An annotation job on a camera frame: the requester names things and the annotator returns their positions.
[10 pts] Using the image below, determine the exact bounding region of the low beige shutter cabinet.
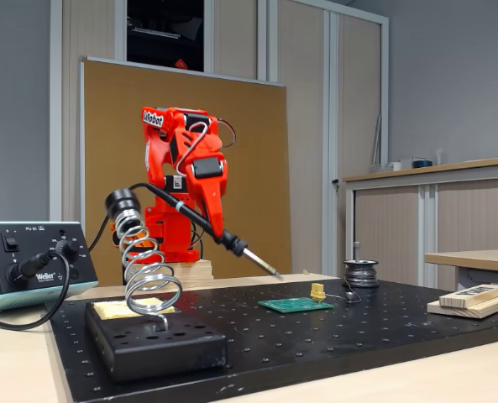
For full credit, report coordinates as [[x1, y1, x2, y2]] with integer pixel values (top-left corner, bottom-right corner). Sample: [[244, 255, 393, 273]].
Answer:
[[343, 155, 498, 290]]

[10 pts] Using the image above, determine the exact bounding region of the teal Weller soldering station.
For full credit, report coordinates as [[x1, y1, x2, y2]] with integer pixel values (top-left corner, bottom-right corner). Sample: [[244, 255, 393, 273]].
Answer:
[[0, 221, 99, 314]]

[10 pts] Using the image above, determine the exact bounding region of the green circuit board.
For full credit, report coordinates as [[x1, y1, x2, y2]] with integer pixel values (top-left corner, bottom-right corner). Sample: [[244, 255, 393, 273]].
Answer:
[[257, 296, 335, 314]]

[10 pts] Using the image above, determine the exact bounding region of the solder wire spool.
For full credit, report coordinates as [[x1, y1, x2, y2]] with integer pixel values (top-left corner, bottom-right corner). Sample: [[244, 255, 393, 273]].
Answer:
[[343, 259, 380, 289]]

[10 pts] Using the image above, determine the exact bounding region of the printed Kapla wooden plank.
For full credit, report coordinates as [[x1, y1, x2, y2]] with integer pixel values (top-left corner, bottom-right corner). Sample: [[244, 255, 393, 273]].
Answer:
[[438, 284, 498, 307]]

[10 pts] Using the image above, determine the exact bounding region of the black perforated breadboard plate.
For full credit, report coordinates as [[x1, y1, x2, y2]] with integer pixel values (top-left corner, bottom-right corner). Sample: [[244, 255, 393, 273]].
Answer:
[[49, 279, 498, 403]]

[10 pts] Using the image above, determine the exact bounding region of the black iron stand base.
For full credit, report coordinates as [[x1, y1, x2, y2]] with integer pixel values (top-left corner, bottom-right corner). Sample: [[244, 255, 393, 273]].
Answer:
[[84, 300, 228, 383]]

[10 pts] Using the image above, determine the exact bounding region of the light wood desk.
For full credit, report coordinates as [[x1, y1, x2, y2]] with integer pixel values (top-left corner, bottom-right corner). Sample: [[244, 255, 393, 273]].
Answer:
[[423, 248, 498, 293]]

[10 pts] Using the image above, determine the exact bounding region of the metal spring iron holder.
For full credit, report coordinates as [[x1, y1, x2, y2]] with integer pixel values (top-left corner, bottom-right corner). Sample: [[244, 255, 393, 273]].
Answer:
[[104, 188, 183, 332]]

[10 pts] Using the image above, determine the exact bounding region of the yellow cleaning sponge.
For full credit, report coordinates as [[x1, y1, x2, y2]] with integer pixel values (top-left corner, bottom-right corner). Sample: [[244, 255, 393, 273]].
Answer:
[[93, 296, 176, 321]]

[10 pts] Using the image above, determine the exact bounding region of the black soldering iron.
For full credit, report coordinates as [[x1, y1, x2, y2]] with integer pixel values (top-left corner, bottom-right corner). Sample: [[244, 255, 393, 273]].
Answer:
[[145, 182, 284, 279]]

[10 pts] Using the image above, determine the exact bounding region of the plain wooden plank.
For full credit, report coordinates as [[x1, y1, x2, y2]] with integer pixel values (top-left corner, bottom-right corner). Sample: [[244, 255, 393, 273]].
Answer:
[[427, 292, 498, 320]]

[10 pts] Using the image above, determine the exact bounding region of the tall beige shutter cabinet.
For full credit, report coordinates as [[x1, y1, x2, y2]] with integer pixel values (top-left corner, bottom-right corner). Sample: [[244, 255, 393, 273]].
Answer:
[[50, 0, 391, 278]]

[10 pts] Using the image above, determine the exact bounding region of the thin solder wire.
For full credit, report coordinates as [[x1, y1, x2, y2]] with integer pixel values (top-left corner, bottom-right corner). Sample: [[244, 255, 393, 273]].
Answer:
[[322, 280, 362, 304]]

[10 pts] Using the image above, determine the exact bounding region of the black machine with white strip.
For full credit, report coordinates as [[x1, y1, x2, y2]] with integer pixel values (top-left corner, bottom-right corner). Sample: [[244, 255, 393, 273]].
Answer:
[[126, 0, 204, 72]]

